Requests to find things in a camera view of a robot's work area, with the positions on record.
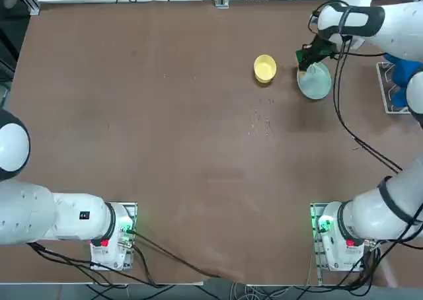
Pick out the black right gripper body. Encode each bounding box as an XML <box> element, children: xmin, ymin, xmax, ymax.
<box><xmin>301</xmin><ymin>36</ymin><xmax>335</xmax><ymax>63</ymax></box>

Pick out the pale green plate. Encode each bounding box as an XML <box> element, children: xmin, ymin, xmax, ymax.
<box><xmin>296</xmin><ymin>61</ymin><xmax>332</xmax><ymax>101</ymax></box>

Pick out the small yellow dish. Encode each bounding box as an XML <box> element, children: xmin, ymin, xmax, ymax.
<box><xmin>253</xmin><ymin>54</ymin><xmax>278</xmax><ymax>85</ymax></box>

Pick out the white metal rack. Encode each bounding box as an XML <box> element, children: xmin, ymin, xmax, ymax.
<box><xmin>375</xmin><ymin>61</ymin><xmax>414</xmax><ymax>115</ymax></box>

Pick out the blue cloth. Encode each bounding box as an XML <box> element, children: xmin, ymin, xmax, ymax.
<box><xmin>385</xmin><ymin>52</ymin><xmax>418</xmax><ymax>108</ymax></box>

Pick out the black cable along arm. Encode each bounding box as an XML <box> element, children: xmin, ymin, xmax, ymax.
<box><xmin>307</xmin><ymin>1</ymin><xmax>423</xmax><ymax>244</ymax></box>

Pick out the black cable across table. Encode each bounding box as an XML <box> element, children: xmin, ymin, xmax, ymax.
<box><xmin>130</xmin><ymin>230</ymin><xmax>225</xmax><ymax>280</ymax></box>

